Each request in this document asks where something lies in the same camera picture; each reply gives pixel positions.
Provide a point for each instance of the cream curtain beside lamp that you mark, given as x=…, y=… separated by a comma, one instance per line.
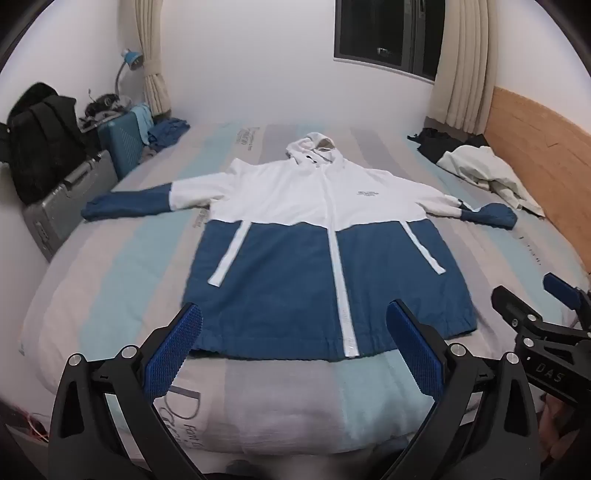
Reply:
x=154, y=69

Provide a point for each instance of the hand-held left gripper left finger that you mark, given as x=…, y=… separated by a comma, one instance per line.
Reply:
x=178, y=350

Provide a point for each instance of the cream curtain beside wooden panel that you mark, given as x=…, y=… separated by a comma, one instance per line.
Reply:
x=466, y=69

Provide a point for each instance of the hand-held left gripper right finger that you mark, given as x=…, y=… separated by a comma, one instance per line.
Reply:
x=415, y=355

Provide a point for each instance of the grey hard suitcase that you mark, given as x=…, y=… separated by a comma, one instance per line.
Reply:
x=69, y=203

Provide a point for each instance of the striped bed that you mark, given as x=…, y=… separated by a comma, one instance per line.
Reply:
x=115, y=277

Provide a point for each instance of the heap of dark clutter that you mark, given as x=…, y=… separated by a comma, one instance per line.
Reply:
x=104, y=108

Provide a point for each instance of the blue desk lamp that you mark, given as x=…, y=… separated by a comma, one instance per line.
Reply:
x=133, y=59

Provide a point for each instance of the dark window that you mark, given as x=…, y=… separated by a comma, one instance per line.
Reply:
x=374, y=32

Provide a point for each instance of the wooden headboard panel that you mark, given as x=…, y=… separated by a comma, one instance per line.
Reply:
x=545, y=152

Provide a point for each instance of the teal hard suitcase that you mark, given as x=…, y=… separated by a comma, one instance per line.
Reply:
x=122, y=143

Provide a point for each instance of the person's right hand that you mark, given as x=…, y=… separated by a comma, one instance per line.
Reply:
x=554, y=417

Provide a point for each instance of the white and blue hooded jacket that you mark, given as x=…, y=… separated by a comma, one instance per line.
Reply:
x=277, y=277

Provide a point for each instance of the light blue cloth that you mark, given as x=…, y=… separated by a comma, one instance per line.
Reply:
x=144, y=121

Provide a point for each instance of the black backpack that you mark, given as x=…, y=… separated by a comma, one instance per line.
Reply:
x=46, y=147

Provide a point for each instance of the white garment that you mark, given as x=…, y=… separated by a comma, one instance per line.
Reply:
x=480, y=168

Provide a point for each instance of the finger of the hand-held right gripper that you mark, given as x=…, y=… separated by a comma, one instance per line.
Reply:
x=512, y=309
x=561, y=293

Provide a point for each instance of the black garment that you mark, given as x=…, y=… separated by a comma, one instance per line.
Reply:
x=436, y=145

